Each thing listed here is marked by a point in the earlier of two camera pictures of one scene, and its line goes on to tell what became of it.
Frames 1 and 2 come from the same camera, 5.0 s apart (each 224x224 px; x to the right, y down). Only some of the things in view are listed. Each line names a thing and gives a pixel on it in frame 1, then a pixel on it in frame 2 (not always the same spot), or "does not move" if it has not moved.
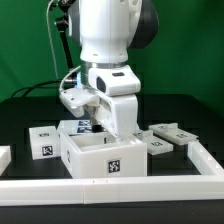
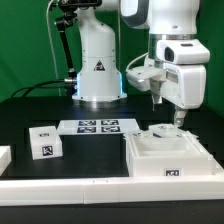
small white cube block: (45, 142) does not move
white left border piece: (5, 158) does not move
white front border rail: (60, 192) does not move
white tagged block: (172, 133) does not move
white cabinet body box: (98, 154) to (166, 153)
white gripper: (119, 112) to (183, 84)
